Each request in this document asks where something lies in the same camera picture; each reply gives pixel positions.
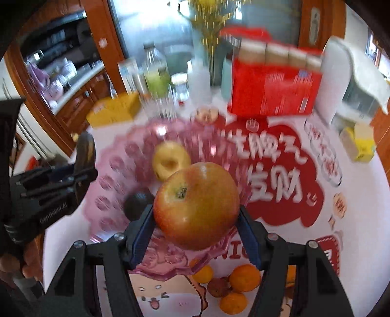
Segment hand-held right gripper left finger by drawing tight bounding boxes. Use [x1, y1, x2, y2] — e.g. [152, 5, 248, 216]
[46, 205, 156, 317]

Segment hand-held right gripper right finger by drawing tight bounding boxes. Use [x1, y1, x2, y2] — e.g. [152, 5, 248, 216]
[238, 207, 355, 317]

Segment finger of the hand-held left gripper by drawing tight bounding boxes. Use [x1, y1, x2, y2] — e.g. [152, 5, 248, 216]
[18, 164, 98, 192]
[37, 180, 93, 211]

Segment pink glass fruit bowl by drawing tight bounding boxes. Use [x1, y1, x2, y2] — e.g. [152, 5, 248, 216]
[85, 117, 256, 281]

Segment red apple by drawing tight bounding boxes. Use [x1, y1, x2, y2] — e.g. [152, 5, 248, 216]
[153, 162, 241, 251]

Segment brown wrinkled fruit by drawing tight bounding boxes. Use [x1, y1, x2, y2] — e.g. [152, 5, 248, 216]
[207, 277, 232, 297]

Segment person's left hand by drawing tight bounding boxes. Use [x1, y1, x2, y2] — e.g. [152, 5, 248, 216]
[0, 248, 41, 279]

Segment wooden cabinet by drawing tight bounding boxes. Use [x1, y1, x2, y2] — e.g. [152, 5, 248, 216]
[6, 0, 125, 153]

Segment yellow apple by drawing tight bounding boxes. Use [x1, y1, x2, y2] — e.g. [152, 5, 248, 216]
[152, 142, 192, 182]

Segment yellow flat box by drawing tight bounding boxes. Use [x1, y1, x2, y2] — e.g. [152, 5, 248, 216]
[87, 93, 142, 127]

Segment pink plastic bag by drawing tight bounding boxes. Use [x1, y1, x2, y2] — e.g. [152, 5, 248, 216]
[27, 61, 52, 101]

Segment white carton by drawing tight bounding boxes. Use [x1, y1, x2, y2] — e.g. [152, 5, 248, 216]
[117, 58, 141, 95]

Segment black range hood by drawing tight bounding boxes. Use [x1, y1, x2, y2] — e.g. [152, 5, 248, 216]
[21, 12, 101, 68]

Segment clear plastic bottle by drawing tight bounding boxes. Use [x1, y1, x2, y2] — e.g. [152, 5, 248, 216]
[143, 44, 171, 98]

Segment yellow tissue box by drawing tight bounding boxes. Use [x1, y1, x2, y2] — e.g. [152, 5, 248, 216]
[340, 123, 377, 162]

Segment glass jar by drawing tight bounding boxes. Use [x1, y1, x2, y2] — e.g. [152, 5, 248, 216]
[171, 73, 189, 102]

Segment red tissue pack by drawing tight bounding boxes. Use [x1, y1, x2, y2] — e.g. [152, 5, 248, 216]
[219, 27, 323, 116]

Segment grey-green bin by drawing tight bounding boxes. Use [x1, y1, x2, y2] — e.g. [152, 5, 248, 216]
[166, 46, 192, 77]

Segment white translucent container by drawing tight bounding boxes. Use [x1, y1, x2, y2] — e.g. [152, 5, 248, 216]
[187, 59, 212, 92]

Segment white countertop appliance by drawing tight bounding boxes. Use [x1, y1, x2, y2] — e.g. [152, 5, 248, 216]
[317, 37, 390, 129]

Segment glass vase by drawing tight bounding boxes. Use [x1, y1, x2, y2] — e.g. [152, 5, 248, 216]
[193, 27, 227, 87]

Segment gold artificial flowers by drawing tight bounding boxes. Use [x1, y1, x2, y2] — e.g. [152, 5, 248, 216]
[180, 0, 244, 52]

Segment metal door handle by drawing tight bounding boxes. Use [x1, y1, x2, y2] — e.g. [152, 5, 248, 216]
[308, 8, 322, 45]

